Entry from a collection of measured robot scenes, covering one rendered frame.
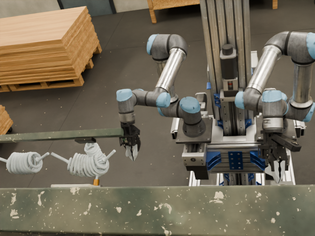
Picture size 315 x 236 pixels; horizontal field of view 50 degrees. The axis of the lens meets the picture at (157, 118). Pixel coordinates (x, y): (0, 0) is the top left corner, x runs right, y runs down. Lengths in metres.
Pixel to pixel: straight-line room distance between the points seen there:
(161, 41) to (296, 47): 0.69
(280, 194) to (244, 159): 1.58
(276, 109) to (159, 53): 0.80
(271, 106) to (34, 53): 4.04
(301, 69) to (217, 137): 0.74
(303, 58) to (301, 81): 0.15
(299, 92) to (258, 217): 1.27
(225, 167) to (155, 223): 1.66
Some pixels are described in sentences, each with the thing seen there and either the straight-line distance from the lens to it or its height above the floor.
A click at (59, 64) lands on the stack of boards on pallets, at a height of 0.41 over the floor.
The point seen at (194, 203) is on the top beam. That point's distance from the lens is 0.71.
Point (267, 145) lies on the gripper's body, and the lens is 1.40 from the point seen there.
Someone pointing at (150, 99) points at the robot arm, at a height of 1.56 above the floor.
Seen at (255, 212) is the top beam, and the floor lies 1.94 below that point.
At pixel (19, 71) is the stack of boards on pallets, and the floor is 0.35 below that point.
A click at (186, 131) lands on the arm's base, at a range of 2.17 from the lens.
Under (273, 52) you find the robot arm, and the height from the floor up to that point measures 1.64.
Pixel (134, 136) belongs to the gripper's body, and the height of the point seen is 1.45.
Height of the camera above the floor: 2.53
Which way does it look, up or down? 39 degrees down
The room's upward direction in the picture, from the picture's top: 16 degrees counter-clockwise
